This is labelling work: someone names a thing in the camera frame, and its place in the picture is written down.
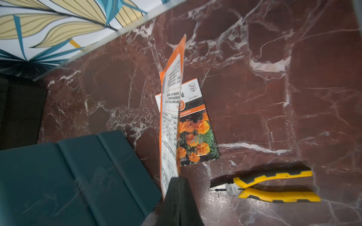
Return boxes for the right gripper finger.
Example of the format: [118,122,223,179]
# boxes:
[156,177,204,226]

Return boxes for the marigold seed bag front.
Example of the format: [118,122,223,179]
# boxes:
[155,78,221,167]

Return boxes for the teal drawer cabinet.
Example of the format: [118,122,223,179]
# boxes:
[1,131,162,226]

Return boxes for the orange seed bag back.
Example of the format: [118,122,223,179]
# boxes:
[159,35,186,198]

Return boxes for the yellow black pliers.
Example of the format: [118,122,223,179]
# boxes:
[209,165,321,203]

